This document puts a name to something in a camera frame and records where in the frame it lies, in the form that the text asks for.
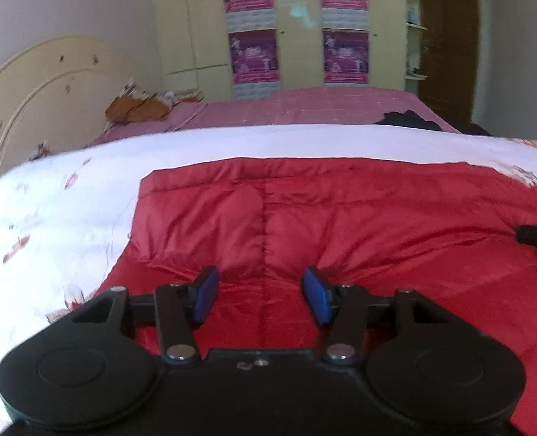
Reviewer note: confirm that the cream wooden headboard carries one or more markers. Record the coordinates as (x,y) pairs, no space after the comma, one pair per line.
(54,94)

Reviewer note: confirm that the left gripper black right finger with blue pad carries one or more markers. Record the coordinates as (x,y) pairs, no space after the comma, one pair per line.
(349,311)

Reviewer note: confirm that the black garment on bed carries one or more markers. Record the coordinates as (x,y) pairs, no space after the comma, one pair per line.
(408,119)

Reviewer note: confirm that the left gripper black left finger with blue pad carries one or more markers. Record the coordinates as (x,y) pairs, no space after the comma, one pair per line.
(173,310)

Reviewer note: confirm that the lower right purple poster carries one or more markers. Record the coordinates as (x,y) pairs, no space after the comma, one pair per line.
(346,57)

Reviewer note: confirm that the cream wardrobe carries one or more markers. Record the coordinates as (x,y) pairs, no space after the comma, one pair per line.
(195,48)

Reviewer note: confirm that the white floral bed quilt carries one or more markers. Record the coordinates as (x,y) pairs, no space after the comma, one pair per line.
(65,220)

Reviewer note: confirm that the cream open shelf unit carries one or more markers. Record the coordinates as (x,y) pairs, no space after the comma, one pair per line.
(415,30)

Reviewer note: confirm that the lower left purple poster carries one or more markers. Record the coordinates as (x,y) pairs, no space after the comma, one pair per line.
(254,63)

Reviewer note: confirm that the dark brown wooden door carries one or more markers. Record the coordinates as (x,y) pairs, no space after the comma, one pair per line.
(449,56)

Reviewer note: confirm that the red puffer jacket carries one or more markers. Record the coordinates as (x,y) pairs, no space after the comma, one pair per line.
(446,230)

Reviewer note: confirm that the pink checked bed sheet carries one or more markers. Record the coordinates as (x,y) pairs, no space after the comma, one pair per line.
(324,105)

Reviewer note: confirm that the orange brown folded cloth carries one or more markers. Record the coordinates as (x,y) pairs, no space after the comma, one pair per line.
(134,104)

